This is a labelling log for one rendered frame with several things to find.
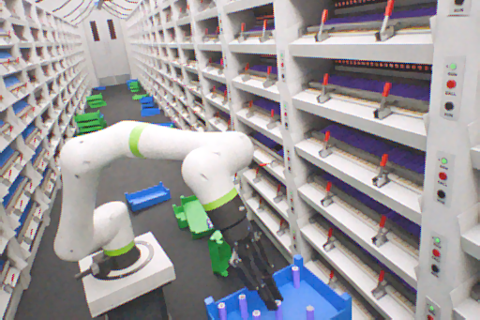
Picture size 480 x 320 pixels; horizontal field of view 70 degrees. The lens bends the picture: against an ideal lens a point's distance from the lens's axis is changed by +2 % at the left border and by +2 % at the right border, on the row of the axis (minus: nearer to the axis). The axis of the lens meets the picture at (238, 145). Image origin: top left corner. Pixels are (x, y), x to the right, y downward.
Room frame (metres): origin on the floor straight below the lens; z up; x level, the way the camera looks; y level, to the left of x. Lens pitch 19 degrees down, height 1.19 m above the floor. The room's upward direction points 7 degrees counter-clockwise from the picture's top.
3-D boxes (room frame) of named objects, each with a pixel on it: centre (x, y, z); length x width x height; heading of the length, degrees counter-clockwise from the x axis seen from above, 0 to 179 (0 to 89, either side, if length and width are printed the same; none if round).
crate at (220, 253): (1.59, 0.11, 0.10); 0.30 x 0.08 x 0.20; 153
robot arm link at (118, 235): (1.20, 0.54, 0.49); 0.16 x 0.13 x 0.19; 146
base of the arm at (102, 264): (1.17, 0.58, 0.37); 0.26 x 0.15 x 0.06; 129
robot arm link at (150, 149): (0.93, 0.12, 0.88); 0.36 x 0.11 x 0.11; 56
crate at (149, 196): (2.41, 0.75, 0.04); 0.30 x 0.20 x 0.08; 118
